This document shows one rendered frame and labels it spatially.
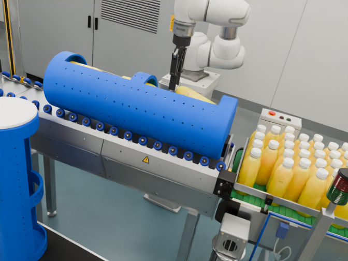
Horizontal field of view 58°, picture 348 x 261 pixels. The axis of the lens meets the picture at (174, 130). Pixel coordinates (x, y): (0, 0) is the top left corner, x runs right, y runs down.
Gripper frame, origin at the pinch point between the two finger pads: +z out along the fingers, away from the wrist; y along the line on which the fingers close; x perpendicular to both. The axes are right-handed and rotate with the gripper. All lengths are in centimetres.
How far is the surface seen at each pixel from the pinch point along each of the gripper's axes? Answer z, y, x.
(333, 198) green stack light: 7, 39, 67
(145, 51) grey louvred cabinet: 42, -162, -82
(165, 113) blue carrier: 9.6, 13.4, 2.3
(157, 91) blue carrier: 3.5, 8.2, -4.6
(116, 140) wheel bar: 32.1, 11.8, -20.1
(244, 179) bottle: 26, 17, 41
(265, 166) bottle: 24, 6, 48
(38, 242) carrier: 109, 27, -57
